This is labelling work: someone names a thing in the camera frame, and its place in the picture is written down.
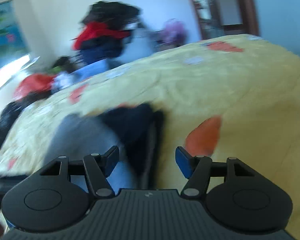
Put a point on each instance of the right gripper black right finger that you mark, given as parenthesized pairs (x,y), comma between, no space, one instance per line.
(234,194)

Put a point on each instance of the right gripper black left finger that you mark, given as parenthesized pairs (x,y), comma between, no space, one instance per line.
(59,194)

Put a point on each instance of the grey and navy child sweater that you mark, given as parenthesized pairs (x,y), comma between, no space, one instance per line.
(136,131)

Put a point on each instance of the black patterned clothes heap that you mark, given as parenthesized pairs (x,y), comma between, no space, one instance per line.
(12,111)

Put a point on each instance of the yellow carrot print quilt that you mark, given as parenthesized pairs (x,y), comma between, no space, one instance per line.
(255,89)

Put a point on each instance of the orange plastic bag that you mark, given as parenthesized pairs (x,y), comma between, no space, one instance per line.
(34,83)

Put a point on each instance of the light blue knit garment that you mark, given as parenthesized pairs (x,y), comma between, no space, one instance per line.
(90,70)

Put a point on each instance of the navy garment in pile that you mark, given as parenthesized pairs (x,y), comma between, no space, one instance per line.
(100,49)

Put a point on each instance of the red jacket on pile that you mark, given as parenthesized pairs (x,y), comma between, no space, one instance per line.
(95,30)

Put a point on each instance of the purple plastic bag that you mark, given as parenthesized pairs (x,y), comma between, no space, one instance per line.
(174,33)

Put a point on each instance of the black garment on pile top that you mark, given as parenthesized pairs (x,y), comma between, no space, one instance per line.
(115,15)

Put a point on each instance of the lotus flower wall painting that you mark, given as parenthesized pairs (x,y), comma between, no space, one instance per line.
(12,44)

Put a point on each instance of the brown wooden door frame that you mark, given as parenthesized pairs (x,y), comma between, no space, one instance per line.
(217,18)

